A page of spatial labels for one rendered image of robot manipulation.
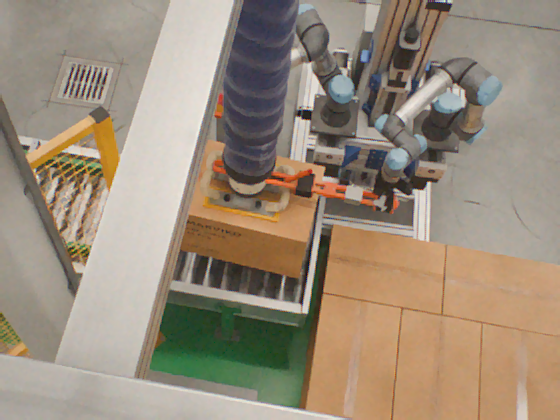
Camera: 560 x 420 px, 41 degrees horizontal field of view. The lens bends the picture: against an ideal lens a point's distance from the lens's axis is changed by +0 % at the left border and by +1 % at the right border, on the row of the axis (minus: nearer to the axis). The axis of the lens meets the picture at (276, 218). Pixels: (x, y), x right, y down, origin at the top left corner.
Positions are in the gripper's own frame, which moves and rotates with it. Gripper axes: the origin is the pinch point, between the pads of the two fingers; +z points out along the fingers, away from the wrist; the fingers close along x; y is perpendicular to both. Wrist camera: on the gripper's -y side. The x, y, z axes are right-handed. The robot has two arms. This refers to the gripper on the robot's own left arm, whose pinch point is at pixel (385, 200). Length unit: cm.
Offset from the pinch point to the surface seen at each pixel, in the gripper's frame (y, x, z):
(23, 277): 89, 112, -123
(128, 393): 47, 148, -200
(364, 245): -1, -11, 67
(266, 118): 54, 9, -54
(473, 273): -58, -9, 67
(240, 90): 63, 11, -70
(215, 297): 66, 36, 62
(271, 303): 39, 33, 62
